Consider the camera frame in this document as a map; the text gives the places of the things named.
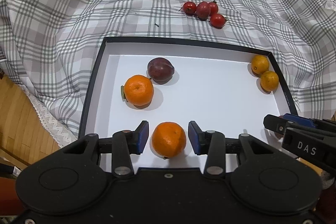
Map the large orange mandarin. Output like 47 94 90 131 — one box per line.
151 122 186 159

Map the mandarin with leaf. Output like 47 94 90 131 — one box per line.
121 75 154 107

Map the yellow orange citrus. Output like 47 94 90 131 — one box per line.
260 71 279 92
251 55 269 75

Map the dark purple plum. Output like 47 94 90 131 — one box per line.
147 57 175 84

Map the cherry tomato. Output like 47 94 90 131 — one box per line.
209 1 219 16
210 13 227 29
182 2 197 16

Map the oblong red tomato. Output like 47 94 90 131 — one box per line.
196 1 211 20

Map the grey plaid cloth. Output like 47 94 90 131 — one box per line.
1 0 335 146

